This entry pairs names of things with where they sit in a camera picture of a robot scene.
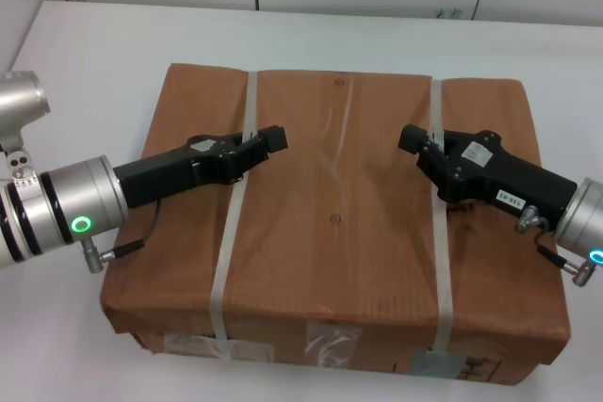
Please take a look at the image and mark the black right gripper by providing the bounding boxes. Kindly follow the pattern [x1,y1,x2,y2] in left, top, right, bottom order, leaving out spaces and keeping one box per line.
[398,123,579,233]

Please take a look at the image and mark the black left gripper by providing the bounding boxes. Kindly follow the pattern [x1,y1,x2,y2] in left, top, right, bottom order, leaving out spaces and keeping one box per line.
[114,124,288,209]

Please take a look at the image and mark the brown cardboard box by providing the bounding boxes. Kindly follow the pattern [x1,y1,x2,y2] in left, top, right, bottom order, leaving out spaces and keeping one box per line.
[99,62,574,373]

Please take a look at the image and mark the white plastic packing strap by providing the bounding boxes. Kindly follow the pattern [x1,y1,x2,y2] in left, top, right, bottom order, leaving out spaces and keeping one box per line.
[209,71,261,343]
[429,77,456,352]

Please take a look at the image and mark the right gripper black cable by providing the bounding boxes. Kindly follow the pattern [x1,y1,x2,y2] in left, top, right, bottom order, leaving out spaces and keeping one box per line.
[514,203,600,287]

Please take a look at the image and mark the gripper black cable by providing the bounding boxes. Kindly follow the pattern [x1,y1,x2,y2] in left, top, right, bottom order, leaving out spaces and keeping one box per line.
[514,203,600,287]
[83,198,164,274]

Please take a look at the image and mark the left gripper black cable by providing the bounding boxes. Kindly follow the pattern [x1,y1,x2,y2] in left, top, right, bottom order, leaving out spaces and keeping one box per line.
[83,198,164,274]

